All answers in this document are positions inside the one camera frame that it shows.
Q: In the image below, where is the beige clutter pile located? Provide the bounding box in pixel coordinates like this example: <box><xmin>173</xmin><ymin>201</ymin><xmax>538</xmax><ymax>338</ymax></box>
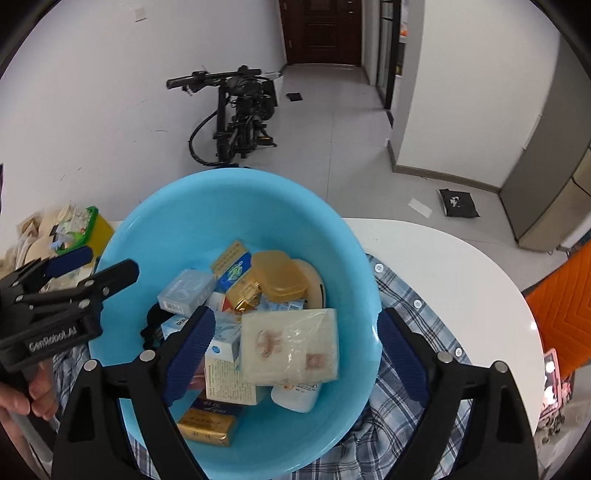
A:
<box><xmin>1</xmin><ymin>204</ymin><xmax>85</xmax><ymax>278</ymax></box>

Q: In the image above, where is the white blue small box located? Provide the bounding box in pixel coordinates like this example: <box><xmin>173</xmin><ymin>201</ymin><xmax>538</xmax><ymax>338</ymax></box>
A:
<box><xmin>205</xmin><ymin>312</ymin><xmax>242</xmax><ymax>362</ymax></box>

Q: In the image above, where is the yellow blue carton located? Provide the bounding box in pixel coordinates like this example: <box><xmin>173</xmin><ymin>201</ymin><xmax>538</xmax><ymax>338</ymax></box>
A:
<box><xmin>211</xmin><ymin>240</ymin><xmax>252</xmax><ymax>292</ymax></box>

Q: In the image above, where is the white paper on floor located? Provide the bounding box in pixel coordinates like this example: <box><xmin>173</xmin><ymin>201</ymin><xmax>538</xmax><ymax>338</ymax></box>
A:
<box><xmin>408</xmin><ymin>198</ymin><xmax>433</xmax><ymax>219</ymax></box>

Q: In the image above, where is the black bag on floor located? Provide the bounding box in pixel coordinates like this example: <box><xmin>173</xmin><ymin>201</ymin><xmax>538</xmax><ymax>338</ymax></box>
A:
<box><xmin>439</xmin><ymin>189</ymin><xmax>480</xmax><ymax>219</ymax></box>

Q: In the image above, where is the green yellow container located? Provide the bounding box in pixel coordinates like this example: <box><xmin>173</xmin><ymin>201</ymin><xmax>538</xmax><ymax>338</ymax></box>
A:
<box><xmin>50</xmin><ymin>204</ymin><xmax>114</xmax><ymax>260</ymax></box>

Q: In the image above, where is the pink patterned item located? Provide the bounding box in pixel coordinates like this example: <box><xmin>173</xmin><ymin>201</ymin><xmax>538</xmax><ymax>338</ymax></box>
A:
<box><xmin>537</xmin><ymin>348</ymin><xmax>563</xmax><ymax>430</ymax></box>

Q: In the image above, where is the beige round lid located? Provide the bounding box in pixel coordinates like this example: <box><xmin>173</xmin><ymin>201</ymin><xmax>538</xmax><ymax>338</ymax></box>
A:
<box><xmin>294</xmin><ymin>259</ymin><xmax>325</xmax><ymax>309</ymax></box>

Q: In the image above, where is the dark brown door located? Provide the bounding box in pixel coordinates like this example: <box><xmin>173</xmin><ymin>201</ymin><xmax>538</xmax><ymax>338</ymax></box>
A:
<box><xmin>279</xmin><ymin>0</ymin><xmax>363</xmax><ymax>67</ymax></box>

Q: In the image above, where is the white plastic bottle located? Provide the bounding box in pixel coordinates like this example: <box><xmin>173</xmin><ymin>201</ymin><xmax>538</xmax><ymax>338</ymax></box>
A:
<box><xmin>270</xmin><ymin>384</ymin><xmax>321</xmax><ymax>414</ymax></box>

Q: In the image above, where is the gold dark blue box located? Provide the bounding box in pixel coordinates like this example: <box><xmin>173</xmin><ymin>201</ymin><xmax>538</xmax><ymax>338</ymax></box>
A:
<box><xmin>177</xmin><ymin>397</ymin><xmax>243</xmax><ymax>447</ymax></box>

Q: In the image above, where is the white printed medicine box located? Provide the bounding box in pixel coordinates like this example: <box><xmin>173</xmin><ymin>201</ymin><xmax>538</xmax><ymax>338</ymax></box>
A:
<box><xmin>204</xmin><ymin>357</ymin><xmax>267</xmax><ymax>406</ymax></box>

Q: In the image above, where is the person's hand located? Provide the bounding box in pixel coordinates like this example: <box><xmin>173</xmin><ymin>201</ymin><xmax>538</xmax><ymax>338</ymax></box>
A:
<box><xmin>1</xmin><ymin>360</ymin><xmax>58</xmax><ymax>437</ymax></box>

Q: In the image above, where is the blue plaid shirt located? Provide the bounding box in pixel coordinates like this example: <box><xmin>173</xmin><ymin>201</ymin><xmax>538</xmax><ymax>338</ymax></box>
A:
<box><xmin>53</xmin><ymin>254</ymin><xmax>471</xmax><ymax>479</ymax></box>

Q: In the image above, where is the white wrapped tissue pack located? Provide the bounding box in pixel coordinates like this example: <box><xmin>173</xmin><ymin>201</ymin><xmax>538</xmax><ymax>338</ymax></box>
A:
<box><xmin>239</xmin><ymin>309</ymin><xmax>339</xmax><ymax>386</ymax></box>

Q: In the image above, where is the light blue plastic basin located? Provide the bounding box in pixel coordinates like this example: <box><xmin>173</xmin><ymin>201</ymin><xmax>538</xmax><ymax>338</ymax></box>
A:
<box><xmin>89</xmin><ymin>168</ymin><xmax>382</xmax><ymax>479</ymax></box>

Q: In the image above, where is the gold foil box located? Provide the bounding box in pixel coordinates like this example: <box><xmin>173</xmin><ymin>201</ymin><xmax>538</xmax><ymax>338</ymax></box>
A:
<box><xmin>225</xmin><ymin>269</ymin><xmax>262</xmax><ymax>312</ymax></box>

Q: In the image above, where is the light blue small box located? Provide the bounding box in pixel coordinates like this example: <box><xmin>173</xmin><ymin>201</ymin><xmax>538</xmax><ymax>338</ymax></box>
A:
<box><xmin>157</xmin><ymin>269</ymin><xmax>216</xmax><ymax>318</ymax></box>

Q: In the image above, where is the amber plastic box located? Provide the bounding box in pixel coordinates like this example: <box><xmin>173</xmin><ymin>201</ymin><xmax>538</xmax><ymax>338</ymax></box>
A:
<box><xmin>252</xmin><ymin>250</ymin><xmax>308</xmax><ymax>303</ymax></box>

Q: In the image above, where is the grey cabinet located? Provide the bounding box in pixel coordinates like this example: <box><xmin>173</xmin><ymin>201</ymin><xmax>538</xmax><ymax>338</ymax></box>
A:
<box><xmin>500</xmin><ymin>40</ymin><xmax>590</xmax><ymax>252</ymax></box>

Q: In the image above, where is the black folding bicycle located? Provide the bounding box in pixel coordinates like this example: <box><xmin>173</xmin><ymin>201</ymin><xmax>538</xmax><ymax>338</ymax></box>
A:
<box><xmin>165</xmin><ymin>65</ymin><xmax>279</xmax><ymax>168</ymax></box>

